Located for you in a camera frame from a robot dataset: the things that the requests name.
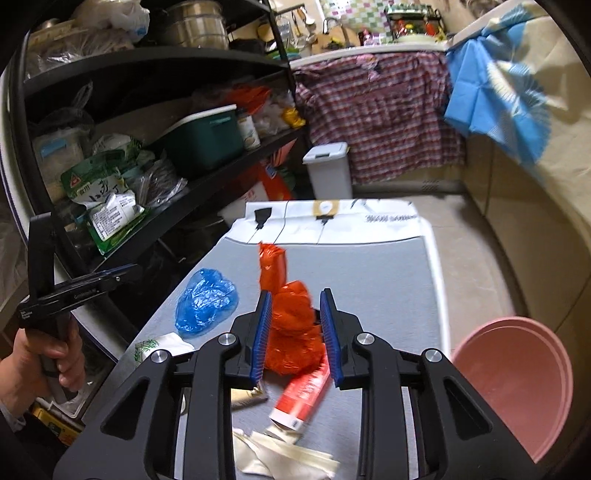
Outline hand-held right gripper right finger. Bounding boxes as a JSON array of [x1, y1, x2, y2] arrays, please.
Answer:
[[320, 288, 541, 480]]

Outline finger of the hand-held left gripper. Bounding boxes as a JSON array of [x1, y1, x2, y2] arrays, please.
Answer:
[[99, 264, 144, 292], [90, 266, 129, 282]]

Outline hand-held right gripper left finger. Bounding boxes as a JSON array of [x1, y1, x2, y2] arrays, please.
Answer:
[[53, 291, 274, 480]]

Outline orange plastic bag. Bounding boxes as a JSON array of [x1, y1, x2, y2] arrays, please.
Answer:
[[257, 242, 327, 376]]

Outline pink plastic basin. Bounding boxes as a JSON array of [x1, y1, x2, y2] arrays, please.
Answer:
[[450, 316, 574, 463]]

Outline white lidded trash bin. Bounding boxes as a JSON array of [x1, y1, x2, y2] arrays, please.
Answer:
[[302, 142, 354, 200]]

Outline person's left hand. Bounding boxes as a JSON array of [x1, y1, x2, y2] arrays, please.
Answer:
[[0, 318, 87, 418]]

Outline green packet with white label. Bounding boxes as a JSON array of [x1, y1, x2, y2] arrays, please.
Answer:
[[87, 193, 151, 256]]

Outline red toothpaste tube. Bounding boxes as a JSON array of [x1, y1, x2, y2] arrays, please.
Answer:
[[269, 357, 332, 431]]

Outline blue plastic bag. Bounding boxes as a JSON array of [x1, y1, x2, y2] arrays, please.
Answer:
[[175, 268, 239, 336]]

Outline beige crumpled wrapper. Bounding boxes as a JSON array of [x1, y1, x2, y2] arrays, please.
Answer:
[[231, 385, 269, 411]]

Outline white tissue with green print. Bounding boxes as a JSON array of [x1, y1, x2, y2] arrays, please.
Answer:
[[134, 332, 195, 365]]

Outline grey ironing board table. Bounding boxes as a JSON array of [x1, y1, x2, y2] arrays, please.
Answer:
[[134, 198, 451, 480]]

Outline large green white food bag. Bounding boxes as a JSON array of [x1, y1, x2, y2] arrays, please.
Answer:
[[61, 154, 141, 210]]

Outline white torn paper pieces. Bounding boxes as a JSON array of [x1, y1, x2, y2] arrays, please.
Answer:
[[232, 427, 340, 478]]

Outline orange printed sack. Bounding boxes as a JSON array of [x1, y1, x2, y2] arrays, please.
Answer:
[[249, 161, 296, 201]]

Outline green cooler box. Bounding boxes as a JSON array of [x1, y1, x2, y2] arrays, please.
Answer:
[[164, 105, 245, 172]]

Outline small printed can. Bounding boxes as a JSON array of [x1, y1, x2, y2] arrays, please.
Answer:
[[237, 108, 262, 151]]

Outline black shelf rack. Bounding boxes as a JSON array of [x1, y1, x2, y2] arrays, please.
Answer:
[[9, 0, 310, 333]]

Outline orange bag on shelf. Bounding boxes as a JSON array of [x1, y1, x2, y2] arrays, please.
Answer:
[[231, 85, 271, 114]]

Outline red plaid shirt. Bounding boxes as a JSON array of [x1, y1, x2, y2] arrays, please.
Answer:
[[294, 52, 466, 185]]

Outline white plastic bag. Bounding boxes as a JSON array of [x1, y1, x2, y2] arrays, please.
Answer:
[[76, 0, 151, 44]]

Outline stainless steel pot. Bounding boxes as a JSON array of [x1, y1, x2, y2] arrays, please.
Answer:
[[159, 0, 230, 51]]

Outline black pan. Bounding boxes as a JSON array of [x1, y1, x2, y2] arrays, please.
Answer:
[[228, 38, 267, 54]]

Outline blue patterned cloth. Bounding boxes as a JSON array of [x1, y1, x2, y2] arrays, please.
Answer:
[[444, 4, 552, 174]]

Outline white kitchen counter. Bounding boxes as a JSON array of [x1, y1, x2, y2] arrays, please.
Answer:
[[288, 39, 451, 66]]

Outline chrome kitchen faucet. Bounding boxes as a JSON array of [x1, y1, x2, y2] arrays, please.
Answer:
[[322, 17, 346, 48]]

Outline beige cloth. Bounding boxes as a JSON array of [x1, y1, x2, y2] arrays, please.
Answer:
[[450, 0, 591, 232]]

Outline black spice rack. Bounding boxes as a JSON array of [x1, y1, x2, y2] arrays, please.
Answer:
[[385, 4, 447, 41]]

